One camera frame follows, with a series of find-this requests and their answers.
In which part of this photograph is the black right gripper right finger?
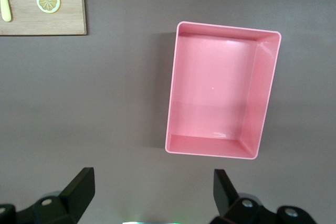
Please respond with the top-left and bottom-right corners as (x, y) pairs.
(212, 168), (316, 224)

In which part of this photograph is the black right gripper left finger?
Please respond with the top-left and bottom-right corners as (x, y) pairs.
(0, 166), (95, 224)

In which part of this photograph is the pink plastic bin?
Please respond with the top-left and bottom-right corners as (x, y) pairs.
(164, 20), (282, 161)

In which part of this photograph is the wooden cutting board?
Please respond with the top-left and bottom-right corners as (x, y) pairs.
(0, 0), (87, 36)

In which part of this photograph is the yellow lemon slice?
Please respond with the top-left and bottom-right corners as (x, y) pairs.
(36, 0), (61, 14)

